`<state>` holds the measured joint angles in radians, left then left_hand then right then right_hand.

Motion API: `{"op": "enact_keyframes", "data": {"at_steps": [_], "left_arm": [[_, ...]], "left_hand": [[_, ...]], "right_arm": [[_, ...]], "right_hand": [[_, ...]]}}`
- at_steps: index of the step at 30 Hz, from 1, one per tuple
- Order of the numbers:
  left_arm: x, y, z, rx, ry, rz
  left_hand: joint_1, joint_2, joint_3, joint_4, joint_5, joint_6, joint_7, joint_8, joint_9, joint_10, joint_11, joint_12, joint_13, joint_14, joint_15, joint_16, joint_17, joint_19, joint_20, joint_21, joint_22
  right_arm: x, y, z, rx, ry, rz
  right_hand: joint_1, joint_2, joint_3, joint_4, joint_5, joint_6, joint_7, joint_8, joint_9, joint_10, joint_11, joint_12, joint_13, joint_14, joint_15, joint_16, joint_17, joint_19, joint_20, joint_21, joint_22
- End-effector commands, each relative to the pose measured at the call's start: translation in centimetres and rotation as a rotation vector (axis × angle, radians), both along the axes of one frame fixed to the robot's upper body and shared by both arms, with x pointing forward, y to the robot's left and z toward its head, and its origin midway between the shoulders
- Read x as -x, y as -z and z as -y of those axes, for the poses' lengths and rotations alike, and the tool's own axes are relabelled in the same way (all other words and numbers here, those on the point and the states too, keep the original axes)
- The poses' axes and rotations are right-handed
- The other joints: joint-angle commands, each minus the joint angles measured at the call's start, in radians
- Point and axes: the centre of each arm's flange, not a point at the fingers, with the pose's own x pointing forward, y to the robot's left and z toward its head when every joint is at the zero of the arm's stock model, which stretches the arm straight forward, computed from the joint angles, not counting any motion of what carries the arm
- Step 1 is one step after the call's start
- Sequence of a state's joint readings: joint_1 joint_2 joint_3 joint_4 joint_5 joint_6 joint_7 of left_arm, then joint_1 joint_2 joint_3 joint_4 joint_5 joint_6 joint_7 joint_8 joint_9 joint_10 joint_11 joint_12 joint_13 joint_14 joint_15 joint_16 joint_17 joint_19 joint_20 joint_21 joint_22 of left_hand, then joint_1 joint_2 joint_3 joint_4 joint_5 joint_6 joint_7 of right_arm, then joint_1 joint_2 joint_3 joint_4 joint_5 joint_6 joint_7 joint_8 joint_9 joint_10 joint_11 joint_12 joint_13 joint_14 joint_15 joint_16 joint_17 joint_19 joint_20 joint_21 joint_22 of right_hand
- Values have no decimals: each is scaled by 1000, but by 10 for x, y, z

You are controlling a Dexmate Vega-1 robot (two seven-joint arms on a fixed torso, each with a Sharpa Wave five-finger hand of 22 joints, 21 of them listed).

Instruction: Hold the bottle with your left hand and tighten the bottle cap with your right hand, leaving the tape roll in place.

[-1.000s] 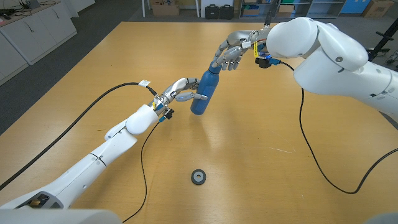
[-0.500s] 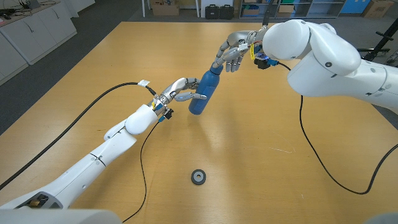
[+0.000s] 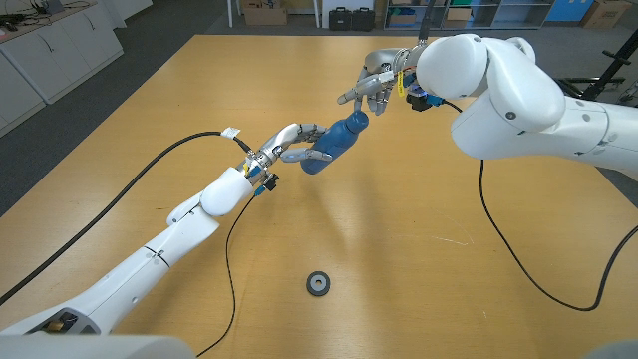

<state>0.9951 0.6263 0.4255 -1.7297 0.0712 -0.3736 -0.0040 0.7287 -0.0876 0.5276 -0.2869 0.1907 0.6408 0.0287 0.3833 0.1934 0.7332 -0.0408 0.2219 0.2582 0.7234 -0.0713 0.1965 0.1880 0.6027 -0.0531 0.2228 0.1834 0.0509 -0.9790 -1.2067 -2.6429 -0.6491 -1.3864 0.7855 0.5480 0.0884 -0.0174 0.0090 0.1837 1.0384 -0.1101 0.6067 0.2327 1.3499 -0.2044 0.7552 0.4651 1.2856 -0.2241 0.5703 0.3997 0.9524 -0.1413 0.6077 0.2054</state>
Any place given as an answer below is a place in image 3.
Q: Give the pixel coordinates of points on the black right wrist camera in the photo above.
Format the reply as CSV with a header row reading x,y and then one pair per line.
x,y
418,100

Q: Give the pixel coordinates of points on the blue panel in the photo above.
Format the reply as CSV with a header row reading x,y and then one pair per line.
x,y
563,10

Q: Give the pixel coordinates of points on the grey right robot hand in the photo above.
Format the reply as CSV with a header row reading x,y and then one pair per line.
x,y
384,65

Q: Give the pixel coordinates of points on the black hard case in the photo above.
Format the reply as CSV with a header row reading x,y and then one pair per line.
x,y
340,20
363,20

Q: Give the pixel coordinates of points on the black metal stand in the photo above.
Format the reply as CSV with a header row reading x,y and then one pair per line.
x,y
605,75

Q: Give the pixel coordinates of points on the small cardboard box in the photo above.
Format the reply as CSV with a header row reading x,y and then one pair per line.
x,y
458,19

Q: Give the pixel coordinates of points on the blue metal bottle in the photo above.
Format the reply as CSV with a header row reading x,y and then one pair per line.
x,y
331,142

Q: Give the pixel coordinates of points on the grey metal shelf unit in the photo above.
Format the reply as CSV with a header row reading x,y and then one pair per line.
x,y
513,20

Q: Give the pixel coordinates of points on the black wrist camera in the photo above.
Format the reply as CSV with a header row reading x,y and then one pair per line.
x,y
418,100
269,183

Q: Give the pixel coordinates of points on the brown cardboard box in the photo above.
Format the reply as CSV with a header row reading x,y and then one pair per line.
x,y
265,15
605,14

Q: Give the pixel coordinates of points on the white metal frame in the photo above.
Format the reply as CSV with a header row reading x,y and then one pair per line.
x,y
230,15

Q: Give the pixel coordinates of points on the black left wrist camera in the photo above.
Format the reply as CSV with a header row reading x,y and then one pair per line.
x,y
269,183

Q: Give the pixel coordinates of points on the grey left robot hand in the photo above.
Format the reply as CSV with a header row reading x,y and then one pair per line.
x,y
281,142

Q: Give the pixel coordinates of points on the blue bottle cap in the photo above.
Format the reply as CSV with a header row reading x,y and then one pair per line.
x,y
358,122

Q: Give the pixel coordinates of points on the white cabinet row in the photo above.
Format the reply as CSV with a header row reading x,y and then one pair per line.
x,y
55,55

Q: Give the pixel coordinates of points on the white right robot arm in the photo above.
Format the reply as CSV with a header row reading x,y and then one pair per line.
x,y
523,109

